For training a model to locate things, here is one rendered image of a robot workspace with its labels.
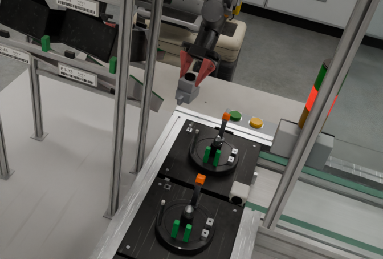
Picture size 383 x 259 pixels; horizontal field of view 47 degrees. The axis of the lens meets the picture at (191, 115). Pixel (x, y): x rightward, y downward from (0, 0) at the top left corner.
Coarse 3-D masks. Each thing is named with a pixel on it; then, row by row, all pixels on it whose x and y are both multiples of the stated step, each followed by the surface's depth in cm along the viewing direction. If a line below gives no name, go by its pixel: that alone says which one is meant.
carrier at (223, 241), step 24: (168, 192) 110; (192, 192) 112; (144, 216) 104; (168, 216) 102; (192, 216) 99; (216, 216) 107; (240, 216) 108; (144, 240) 99; (168, 240) 97; (192, 240) 98; (216, 240) 102
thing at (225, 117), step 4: (224, 112) 122; (224, 116) 121; (228, 116) 121; (224, 120) 120; (228, 120) 122; (224, 124) 122; (220, 128) 123; (224, 128) 123; (220, 132) 123; (220, 136) 124
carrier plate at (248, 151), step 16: (192, 128) 130; (208, 128) 131; (176, 144) 124; (240, 144) 128; (256, 144) 129; (176, 160) 119; (240, 160) 123; (256, 160) 124; (160, 176) 116; (176, 176) 115; (192, 176) 116; (208, 176) 117; (224, 176) 118; (240, 176) 118; (208, 192) 114; (224, 192) 113
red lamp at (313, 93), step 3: (312, 87) 87; (312, 90) 86; (315, 90) 85; (312, 93) 86; (315, 93) 85; (309, 96) 88; (312, 96) 86; (315, 96) 86; (309, 99) 87; (312, 99) 86; (309, 102) 87; (312, 102) 87; (306, 105) 89; (309, 105) 88; (309, 108) 88
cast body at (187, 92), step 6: (180, 78) 117; (186, 78) 117; (192, 78) 117; (180, 84) 117; (186, 84) 116; (192, 84) 116; (180, 90) 118; (186, 90) 117; (192, 90) 117; (198, 90) 122; (180, 96) 117; (186, 96) 117; (192, 96) 119; (180, 102) 117; (186, 102) 118
